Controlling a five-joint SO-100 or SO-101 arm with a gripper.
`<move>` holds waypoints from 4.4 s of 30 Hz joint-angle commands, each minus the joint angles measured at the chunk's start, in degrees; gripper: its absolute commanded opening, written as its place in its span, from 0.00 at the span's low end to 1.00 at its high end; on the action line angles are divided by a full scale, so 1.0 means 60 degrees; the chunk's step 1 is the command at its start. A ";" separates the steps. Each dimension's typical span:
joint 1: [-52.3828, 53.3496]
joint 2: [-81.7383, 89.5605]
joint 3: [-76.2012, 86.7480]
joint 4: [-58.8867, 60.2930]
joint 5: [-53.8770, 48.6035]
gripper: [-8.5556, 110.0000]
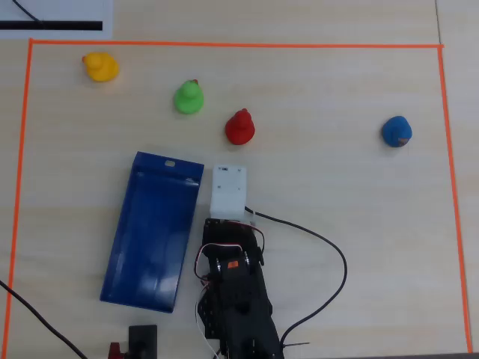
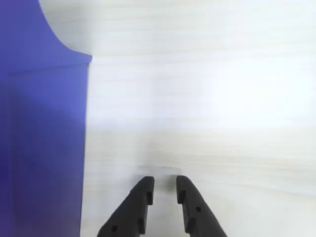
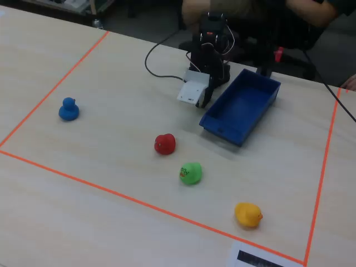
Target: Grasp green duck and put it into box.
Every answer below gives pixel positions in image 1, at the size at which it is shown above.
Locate long black cable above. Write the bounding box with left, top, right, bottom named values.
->
left=0, top=279, right=89, bottom=359

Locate red rubber duck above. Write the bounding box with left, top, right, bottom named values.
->
left=225, top=108, right=257, bottom=146

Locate thin black cable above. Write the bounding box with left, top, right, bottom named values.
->
left=12, top=0, right=44, bottom=26

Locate blue plastic box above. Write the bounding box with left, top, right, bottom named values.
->
left=99, top=150, right=205, bottom=314

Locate black camera cable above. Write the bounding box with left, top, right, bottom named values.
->
left=243, top=205, right=348, bottom=351

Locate orange tape strip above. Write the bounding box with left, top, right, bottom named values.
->
left=1, top=38, right=34, bottom=359
left=436, top=45, right=473, bottom=353
left=28, top=38, right=445, bottom=49

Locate black table clamp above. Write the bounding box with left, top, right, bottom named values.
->
left=128, top=324, right=159, bottom=359

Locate blue rubber duck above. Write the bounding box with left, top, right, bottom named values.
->
left=381, top=116, right=413, bottom=149

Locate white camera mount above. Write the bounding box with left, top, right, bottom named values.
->
left=209, top=164, right=256, bottom=225

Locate yellow rubber duck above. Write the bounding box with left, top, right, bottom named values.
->
left=82, top=52, right=120, bottom=83

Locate green rubber duck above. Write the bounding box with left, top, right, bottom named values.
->
left=173, top=78, right=205, bottom=115

